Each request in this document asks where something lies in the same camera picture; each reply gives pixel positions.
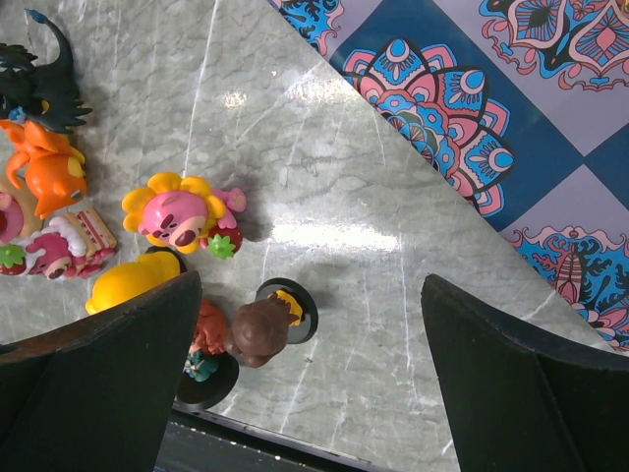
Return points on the black dragon toy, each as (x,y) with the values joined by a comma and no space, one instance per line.
(47,94)

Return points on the red hair green figurine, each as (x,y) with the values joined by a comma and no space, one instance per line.
(210,372)

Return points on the orange dragon toy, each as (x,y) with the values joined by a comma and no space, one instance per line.
(54,169)

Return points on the patterned blue placemat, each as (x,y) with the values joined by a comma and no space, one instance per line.
(521,106)

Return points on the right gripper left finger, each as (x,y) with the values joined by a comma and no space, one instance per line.
(95,395)

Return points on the pink bear sunflower toy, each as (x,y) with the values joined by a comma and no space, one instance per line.
(187,214)

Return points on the pink bear donut toy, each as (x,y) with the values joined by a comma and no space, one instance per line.
(17,211)

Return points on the brown hair yellow figurine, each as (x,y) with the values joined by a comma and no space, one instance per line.
(283,313)

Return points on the pink bear cake toy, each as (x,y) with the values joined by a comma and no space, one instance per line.
(75,244)

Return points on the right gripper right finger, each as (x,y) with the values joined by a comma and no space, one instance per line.
(519,398)

